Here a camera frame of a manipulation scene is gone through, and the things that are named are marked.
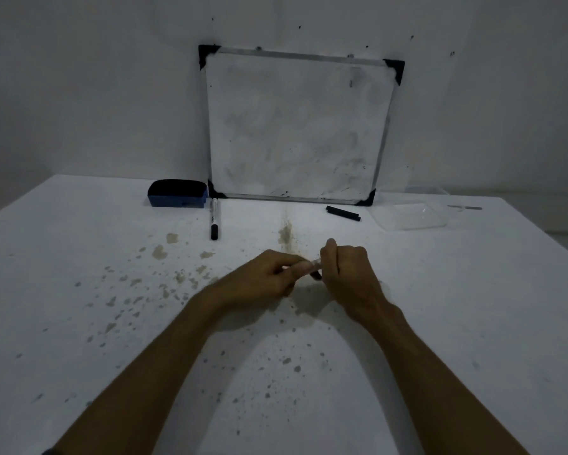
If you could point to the person's left hand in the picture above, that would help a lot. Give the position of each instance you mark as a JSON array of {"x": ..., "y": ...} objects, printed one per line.
[{"x": 253, "y": 279}]

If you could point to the person's right hand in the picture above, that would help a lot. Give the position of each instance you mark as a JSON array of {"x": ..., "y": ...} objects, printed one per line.
[{"x": 352, "y": 279}]

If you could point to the person's right thumb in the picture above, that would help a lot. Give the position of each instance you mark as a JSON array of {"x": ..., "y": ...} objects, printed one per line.
[{"x": 329, "y": 251}]

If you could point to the person's left fingers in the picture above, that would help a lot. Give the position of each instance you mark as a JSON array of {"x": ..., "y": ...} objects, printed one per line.
[{"x": 291, "y": 272}]

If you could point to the small white marker tube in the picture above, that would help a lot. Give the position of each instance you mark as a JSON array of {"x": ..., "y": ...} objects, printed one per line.
[{"x": 312, "y": 265}]

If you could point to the person's left forearm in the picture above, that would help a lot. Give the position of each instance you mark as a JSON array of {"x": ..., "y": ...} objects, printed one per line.
[{"x": 146, "y": 379}]

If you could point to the person's right forearm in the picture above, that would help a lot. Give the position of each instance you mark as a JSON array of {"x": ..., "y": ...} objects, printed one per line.
[{"x": 431, "y": 388}]

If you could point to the black marker cap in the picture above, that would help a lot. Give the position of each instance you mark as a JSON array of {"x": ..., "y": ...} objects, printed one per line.
[{"x": 343, "y": 213}]

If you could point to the white marker with black cap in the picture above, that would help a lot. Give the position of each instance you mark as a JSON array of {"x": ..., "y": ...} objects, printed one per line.
[{"x": 215, "y": 217}]

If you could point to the whiteboard with black corners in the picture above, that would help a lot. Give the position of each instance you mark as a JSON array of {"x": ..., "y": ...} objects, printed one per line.
[{"x": 296, "y": 132}]

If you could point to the blue and black board eraser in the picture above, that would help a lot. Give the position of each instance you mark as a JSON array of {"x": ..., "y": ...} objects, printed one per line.
[{"x": 177, "y": 194}]

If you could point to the small metal tool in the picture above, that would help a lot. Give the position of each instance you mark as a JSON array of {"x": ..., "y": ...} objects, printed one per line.
[{"x": 465, "y": 208}]

